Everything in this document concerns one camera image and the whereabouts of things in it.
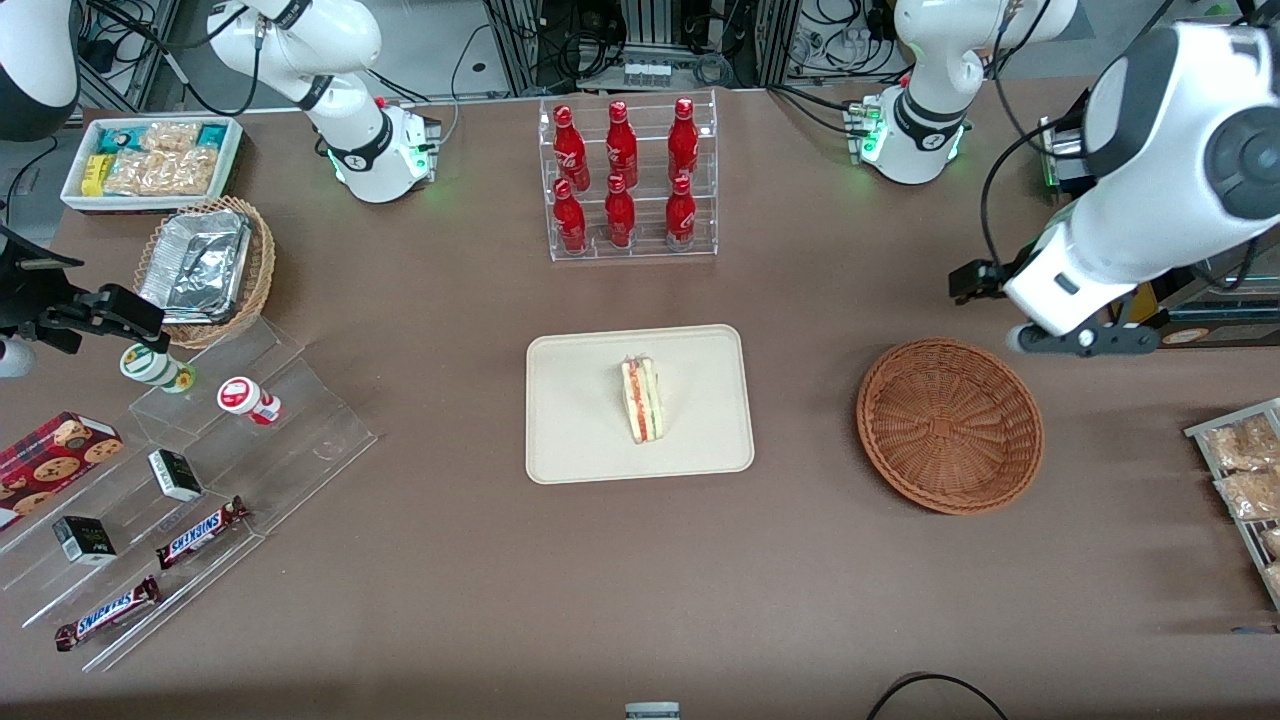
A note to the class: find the red lidded yogurt cup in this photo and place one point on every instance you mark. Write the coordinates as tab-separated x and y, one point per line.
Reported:
245	398

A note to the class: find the silver foil packet stack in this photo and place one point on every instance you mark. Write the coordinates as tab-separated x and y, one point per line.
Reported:
195	265

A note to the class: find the brown wicker basket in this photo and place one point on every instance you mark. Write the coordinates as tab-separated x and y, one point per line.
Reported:
950	425

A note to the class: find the yellow snack packet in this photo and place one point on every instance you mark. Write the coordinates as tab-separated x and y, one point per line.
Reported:
94	175

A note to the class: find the red tartan cookie box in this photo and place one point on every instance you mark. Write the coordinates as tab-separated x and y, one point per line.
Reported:
50	460

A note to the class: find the red cola bottle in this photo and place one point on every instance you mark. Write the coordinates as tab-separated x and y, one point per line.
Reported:
569	145
683	138
621	142
620	214
569	218
680	212

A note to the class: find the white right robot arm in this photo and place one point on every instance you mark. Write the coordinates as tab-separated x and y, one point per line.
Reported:
370	150

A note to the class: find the small black carton box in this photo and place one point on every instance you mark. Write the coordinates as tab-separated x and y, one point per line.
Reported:
176	475
85	540

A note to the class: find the large clear snack bag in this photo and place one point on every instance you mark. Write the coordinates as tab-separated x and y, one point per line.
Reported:
160	172

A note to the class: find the small grey device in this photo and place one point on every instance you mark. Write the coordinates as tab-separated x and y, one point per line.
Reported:
652	711

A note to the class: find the triangular sandwich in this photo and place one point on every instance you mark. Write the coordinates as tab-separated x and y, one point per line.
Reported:
640	400

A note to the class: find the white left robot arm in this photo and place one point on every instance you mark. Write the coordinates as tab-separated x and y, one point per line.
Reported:
1150	150

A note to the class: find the clear bag of crackers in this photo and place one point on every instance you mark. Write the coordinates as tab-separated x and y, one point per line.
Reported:
1250	495
1245	445

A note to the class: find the teal snack packet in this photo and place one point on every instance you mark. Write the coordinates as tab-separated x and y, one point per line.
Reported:
211	135
118	140

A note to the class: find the silver metal box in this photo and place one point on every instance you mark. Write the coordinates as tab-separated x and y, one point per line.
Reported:
1060	150

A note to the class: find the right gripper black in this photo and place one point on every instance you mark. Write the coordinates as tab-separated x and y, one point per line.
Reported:
30	297

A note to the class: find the small clear snack bag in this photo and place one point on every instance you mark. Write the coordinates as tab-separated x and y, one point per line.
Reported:
170	135

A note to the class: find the tray of packaged pastries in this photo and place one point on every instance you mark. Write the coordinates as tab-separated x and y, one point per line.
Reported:
1205	440

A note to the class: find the light wicker basket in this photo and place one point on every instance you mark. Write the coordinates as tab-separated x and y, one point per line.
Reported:
258	270

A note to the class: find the green sunflower yogurt cup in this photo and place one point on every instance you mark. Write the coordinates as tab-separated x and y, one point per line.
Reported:
150	365

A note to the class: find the cream plastic tray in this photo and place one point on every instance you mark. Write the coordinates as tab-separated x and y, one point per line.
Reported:
580	410

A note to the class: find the clear acrylic bottle rack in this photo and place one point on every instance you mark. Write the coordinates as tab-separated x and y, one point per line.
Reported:
645	250

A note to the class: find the black glass display case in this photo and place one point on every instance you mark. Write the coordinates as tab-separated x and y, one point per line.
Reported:
1230	320

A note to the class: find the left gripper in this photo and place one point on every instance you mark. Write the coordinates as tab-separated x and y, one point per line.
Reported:
985	277

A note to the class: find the Snickers chocolate bar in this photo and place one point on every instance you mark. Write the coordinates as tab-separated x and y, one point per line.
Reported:
105	613
200	532

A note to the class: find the white rectangular snack bin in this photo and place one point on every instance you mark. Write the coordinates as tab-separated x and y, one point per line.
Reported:
150	203

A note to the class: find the clear acrylic stepped shelf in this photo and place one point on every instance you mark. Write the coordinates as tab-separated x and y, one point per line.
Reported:
300	440

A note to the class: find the white power strip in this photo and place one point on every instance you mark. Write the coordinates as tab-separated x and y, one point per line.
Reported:
645	73

